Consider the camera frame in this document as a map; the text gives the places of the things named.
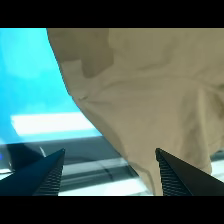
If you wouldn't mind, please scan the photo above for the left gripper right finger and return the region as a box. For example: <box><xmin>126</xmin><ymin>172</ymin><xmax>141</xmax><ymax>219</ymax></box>
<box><xmin>154</xmin><ymin>147</ymin><xmax>224</xmax><ymax>197</ymax></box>

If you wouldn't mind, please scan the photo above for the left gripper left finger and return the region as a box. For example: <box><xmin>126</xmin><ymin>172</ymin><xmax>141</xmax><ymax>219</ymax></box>
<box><xmin>0</xmin><ymin>147</ymin><xmax>66</xmax><ymax>197</ymax></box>

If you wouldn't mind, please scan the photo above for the brown garment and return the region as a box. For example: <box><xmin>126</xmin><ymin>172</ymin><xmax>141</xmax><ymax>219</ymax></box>
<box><xmin>46</xmin><ymin>27</ymin><xmax>224</xmax><ymax>197</ymax></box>

